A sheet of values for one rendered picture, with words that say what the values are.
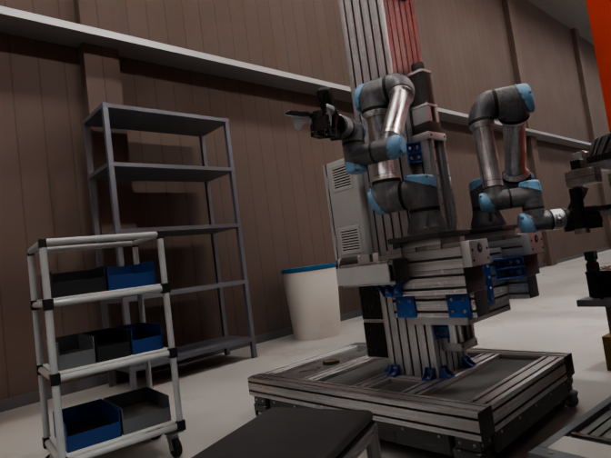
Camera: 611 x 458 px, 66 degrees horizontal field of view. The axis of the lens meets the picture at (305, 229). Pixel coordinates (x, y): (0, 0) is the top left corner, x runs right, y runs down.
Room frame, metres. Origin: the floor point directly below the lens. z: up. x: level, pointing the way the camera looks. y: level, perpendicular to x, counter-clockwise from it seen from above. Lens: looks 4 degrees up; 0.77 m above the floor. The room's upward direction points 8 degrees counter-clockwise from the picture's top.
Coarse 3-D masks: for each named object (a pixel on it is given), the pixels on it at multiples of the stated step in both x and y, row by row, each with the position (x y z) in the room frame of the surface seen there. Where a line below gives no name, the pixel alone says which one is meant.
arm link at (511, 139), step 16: (496, 96) 1.79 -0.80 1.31; (512, 96) 1.77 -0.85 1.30; (528, 96) 1.76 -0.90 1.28; (496, 112) 1.80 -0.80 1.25; (512, 112) 1.80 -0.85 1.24; (528, 112) 1.81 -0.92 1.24; (512, 128) 1.86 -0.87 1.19; (512, 144) 1.91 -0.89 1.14; (512, 160) 1.96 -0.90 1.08; (512, 176) 2.02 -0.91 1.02; (528, 176) 2.01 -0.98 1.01
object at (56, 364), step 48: (48, 240) 1.86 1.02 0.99; (96, 240) 1.97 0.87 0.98; (144, 240) 2.28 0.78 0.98; (48, 288) 1.85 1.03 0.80; (96, 288) 2.00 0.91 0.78; (144, 288) 2.08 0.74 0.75; (48, 336) 1.84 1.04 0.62; (96, 336) 2.27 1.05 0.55; (144, 336) 2.35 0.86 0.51; (48, 432) 2.15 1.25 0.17; (96, 432) 1.97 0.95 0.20; (144, 432) 2.05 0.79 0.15
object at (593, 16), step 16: (592, 0) 1.96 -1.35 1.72; (608, 0) 1.92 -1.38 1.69; (592, 16) 1.97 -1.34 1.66; (608, 16) 1.92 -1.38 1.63; (592, 32) 1.98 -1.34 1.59; (608, 32) 1.93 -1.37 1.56; (608, 48) 1.94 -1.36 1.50; (608, 64) 1.95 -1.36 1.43; (608, 80) 1.96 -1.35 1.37; (608, 96) 1.96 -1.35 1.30; (608, 112) 1.97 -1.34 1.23
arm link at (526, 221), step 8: (544, 208) 1.73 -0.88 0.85; (520, 216) 1.75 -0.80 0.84; (528, 216) 1.73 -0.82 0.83; (536, 216) 1.72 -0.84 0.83; (544, 216) 1.72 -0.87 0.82; (552, 216) 1.72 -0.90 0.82; (520, 224) 1.76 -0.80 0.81; (528, 224) 1.73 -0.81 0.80; (536, 224) 1.72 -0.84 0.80; (544, 224) 1.72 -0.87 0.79; (552, 224) 1.72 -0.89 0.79; (528, 232) 1.75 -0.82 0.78
